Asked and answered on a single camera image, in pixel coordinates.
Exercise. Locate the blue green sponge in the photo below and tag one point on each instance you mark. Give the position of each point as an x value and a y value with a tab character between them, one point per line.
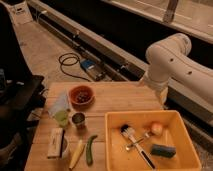
162	150

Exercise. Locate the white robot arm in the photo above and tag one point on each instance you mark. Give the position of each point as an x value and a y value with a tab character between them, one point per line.
168	58

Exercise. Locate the metal cup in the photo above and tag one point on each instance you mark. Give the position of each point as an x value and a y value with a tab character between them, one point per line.
79	120

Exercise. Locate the green plastic cup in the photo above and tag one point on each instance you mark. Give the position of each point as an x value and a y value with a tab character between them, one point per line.
62	118

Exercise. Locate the orange bowl with food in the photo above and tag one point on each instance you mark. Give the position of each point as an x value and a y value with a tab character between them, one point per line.
81	96

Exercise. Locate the blue electronic box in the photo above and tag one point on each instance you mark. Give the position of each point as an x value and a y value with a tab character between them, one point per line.
87	64

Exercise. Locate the clear plastic bag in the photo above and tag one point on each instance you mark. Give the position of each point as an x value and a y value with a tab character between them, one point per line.
61	104

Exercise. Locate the green cucumber toy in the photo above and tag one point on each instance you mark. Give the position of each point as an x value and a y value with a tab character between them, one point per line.
89	157

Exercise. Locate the metal spoon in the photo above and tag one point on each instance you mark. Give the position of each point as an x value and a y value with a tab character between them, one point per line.
144	137

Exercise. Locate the peach apple toy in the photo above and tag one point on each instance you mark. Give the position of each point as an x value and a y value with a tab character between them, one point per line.
156	128

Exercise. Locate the white box with black edge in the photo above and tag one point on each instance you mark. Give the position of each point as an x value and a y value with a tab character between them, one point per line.
56	143

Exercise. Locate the yellow plastic bin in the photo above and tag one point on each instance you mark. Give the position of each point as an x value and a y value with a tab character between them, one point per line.
174	135

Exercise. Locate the white paper sign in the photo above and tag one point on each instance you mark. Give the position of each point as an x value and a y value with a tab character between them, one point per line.
20	13

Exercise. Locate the black handled dish brush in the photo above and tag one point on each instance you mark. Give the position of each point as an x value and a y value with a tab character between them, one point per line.
128	132

